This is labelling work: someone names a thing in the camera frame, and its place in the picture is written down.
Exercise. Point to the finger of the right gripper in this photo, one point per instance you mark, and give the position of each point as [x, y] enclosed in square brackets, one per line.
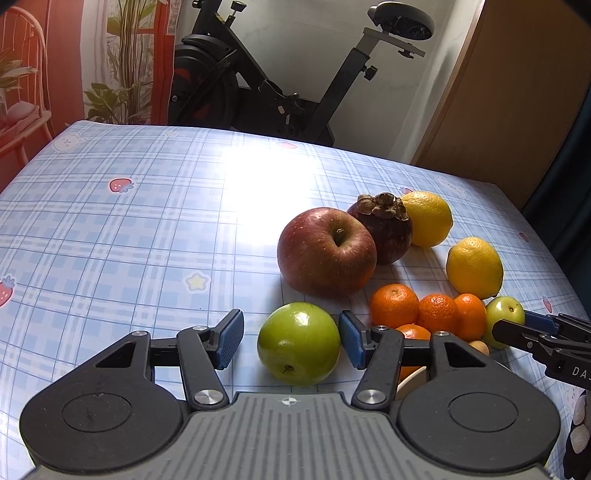
[559, 325]
[540, 344]

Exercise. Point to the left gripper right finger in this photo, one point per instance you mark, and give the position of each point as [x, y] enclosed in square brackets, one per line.
[380, 352]

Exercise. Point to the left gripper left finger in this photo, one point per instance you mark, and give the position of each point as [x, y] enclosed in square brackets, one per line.
[199, 352]

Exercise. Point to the orange mandarin front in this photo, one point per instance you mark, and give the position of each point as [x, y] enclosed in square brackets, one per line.
[416, 332]

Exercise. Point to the orange mandarin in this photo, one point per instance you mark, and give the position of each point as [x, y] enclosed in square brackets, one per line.
[439, 312]
[394, 305]
[472, 317]
[416, 332]

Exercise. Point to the small green apple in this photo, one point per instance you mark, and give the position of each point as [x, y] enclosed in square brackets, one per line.
[502, 308]

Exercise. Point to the brown longan fruit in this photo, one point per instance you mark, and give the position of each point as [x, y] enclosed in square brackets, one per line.
[480, 346]

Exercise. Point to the large green apple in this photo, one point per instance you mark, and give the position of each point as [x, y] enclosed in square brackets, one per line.
[299, 344]

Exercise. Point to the yellow lemon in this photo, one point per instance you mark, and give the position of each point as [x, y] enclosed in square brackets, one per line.
[474, 266]
[431, 217]

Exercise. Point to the dark purple mangosteen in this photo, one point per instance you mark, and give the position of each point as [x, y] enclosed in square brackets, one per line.
[387, 220]

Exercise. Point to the cream round plate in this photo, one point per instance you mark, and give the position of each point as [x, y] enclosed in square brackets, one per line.
[412, 382]

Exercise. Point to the red apple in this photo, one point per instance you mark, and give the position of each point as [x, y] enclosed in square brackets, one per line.
[325, 252]

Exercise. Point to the blue plaid tablecloth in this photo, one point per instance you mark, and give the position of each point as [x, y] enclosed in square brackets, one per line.
[112, 229]

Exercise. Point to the wooden cabinet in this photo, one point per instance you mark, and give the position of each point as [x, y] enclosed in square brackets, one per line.
[512, 98]

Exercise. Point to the black exercise bike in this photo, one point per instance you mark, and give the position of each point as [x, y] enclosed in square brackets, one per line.
[218, 84]

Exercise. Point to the red illustrated wall poster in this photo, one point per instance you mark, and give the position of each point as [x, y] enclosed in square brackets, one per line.
[65, 61]

